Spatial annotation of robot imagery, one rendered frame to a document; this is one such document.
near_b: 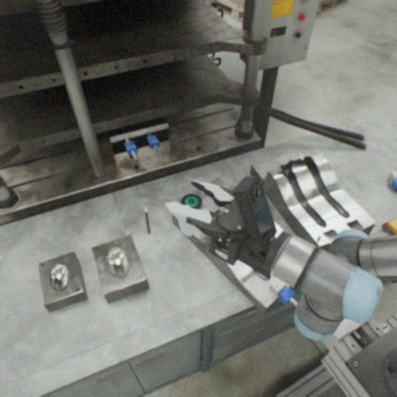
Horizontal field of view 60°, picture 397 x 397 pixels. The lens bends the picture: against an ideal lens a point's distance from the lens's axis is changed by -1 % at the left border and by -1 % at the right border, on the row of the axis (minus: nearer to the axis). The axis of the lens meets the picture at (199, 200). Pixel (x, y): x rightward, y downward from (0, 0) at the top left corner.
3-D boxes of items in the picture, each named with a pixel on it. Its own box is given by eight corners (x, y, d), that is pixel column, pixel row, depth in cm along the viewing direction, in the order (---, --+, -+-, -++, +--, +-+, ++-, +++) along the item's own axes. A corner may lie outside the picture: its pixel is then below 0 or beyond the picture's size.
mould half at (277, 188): (367, 236, 136) (381, 215, 125) (313, 259, 129) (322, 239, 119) (297, 158, 166) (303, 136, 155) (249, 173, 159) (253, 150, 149)
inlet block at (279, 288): (306, 309, 113) (311, 302, 109) (297, 319, 111) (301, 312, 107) (277, 282, 120) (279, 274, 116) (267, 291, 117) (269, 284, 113)
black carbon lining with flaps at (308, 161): (351, 219, 132) (360, 204, 125) (317, 233, 128) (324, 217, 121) (300, 163, 153) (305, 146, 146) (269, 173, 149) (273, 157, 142)
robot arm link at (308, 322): (346, 304, 67) (367, 276, 59) (324, 353, 61) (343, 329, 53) (308, 283, 70) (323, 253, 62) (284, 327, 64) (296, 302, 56)
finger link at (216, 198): (189, 200, 69) (218, 229, 64) (191, 177, 65) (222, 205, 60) (201, 195, 71) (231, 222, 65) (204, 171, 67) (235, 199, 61)
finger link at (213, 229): (183, 229, 57) (234, 243, 56) (183, 222, 56) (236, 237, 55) (191, 210, 61) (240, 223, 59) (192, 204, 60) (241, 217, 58)
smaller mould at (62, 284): (88, 298, 119) (83, 291, 114) (49, 312, 115) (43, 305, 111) (78, 260, 129) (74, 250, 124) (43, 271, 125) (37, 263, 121)
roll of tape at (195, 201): (198, 197, 135) (198, 191, 132) (205, 212, 130) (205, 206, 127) (178, 202, 133) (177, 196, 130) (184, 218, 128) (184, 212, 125)
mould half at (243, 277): (312, 270, 126) (320, 253, 118) (264, 314, 115) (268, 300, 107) (219, 192, 151) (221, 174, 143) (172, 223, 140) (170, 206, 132)
